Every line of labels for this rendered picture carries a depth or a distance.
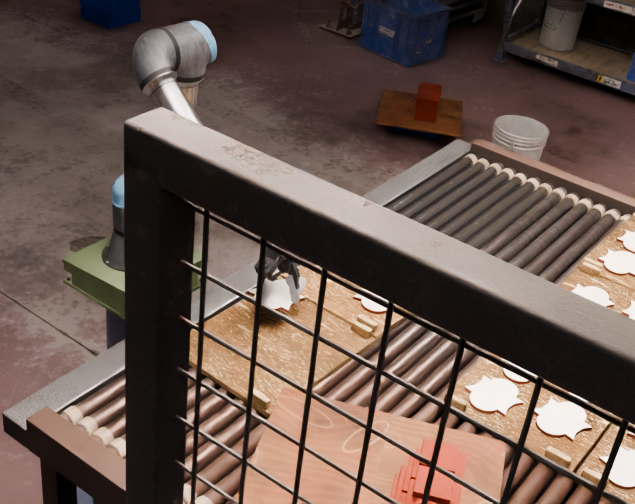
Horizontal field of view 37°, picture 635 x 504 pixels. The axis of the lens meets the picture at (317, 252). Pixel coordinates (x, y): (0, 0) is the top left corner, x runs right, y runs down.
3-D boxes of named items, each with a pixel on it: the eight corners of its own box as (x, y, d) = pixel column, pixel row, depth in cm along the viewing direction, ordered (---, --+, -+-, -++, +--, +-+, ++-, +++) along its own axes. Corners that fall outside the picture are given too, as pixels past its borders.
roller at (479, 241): (145, 497, 203) (145, 481, 200) (540, 190, 341) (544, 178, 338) (162, 509, 201) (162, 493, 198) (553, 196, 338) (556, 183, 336)
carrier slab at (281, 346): (165, 348, 238) (165, 343, 237) (275, 286, 266) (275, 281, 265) (268, 419, 221) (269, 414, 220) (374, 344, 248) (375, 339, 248)
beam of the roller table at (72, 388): (3, 431, 217) (1, 412, 214) (454, 152, 364) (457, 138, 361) (27, 450, 213) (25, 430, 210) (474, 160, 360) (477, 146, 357)
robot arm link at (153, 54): (122, 27, 226) (227, 202, 221) (158, 19, 233) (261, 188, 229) (104, 54, 235) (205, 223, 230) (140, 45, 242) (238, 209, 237)
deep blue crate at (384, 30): (356, 45, 692) (362, -4, 672) (391, 36, 718) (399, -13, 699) (409, 68, 665) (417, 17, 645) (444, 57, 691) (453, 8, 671)
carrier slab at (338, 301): (274, 284, 266) (275, 280, 266) (361, 232, 295) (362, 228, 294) (376, 341, 250) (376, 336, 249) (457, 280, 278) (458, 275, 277)
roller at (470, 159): (51, 429, 217) (50, 413, 214) (467, 161, 355) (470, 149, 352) (65, 440, 215) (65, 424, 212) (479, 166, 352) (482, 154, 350)
